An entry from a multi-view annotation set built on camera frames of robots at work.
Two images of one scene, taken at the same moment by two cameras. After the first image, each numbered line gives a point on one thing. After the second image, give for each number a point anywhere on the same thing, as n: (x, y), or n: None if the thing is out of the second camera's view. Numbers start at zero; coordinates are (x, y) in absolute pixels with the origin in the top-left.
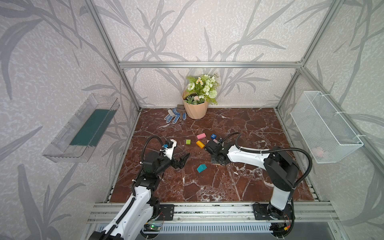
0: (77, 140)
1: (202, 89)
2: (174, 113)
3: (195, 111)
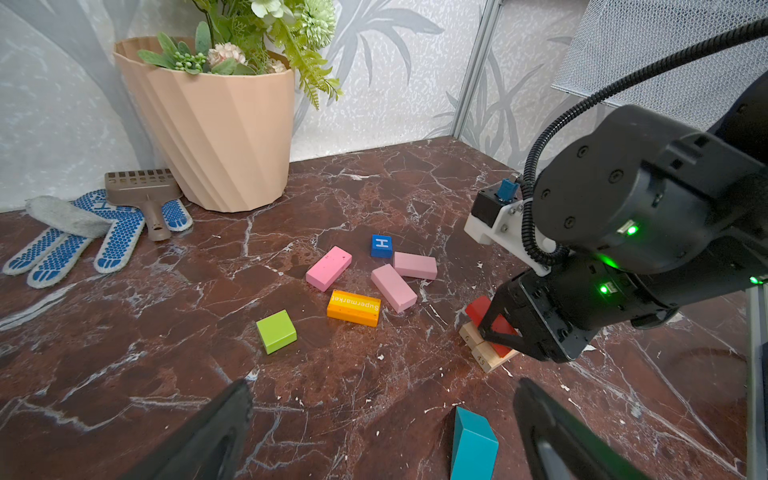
0: None
1: (256, 37)
2: (51, 257)
3: (224, 137)
